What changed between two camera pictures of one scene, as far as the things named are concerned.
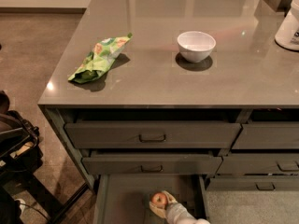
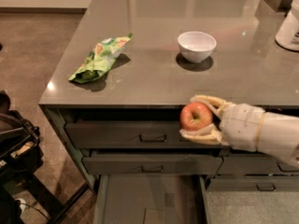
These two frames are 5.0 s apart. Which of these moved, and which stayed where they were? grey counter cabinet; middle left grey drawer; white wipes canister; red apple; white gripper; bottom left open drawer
Moved: red apple; white gripper
Stayed: grey counter cabinet; middle left grey drawer; white wipes canister; bottom left open drawer
